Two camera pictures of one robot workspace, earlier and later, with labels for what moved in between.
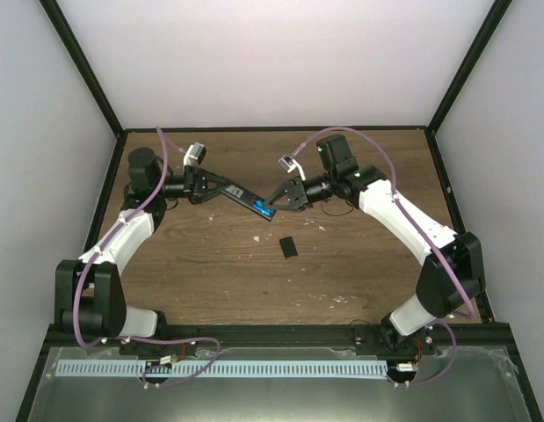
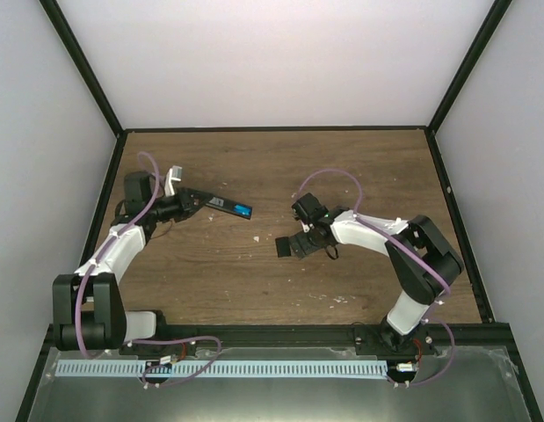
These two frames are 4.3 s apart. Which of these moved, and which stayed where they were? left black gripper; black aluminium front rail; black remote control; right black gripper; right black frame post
Moved: right black gripper; black remote control; left black gripper
Stayed: right black frame post; black aluminium front rail
